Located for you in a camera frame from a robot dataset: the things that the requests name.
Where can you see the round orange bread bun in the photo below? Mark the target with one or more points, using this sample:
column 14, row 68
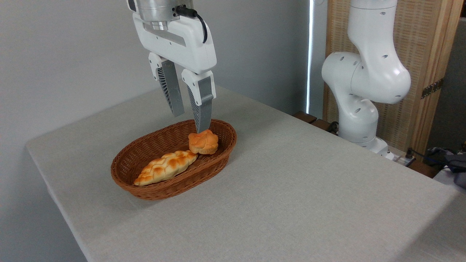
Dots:
column 203, row 142

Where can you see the wooden woven screen panel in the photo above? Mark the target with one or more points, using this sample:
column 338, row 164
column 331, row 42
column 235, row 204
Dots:
column 424, row 43

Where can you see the black power plug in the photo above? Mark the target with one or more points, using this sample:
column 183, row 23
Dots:
column 409, row 154

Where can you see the brown woven wicker basket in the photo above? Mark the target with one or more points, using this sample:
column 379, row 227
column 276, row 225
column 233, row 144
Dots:
column 153, row 145

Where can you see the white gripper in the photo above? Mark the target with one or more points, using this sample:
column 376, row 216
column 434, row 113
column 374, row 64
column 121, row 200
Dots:
column 182, row 45

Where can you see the metal screen hinge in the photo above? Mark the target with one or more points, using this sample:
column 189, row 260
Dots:
column 432, row 88

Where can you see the long braided bread loaf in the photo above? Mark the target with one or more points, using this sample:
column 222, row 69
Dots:
column 165, row 167

